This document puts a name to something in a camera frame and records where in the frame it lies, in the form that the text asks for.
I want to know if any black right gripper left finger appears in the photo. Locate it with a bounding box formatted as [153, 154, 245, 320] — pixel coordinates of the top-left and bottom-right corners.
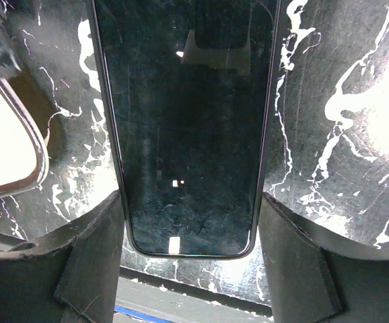
[0, 191, 125, 322]

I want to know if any white strawberry tray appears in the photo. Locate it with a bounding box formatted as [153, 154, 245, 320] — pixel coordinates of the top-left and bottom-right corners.
[0, 79, 49, 198]

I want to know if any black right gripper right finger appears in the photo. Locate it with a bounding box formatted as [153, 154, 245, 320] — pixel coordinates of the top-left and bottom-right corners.
[258, 193, 389, 322]

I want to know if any black smartphone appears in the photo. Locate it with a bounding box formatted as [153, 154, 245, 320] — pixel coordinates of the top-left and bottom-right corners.
[86, 1, 277, 259]

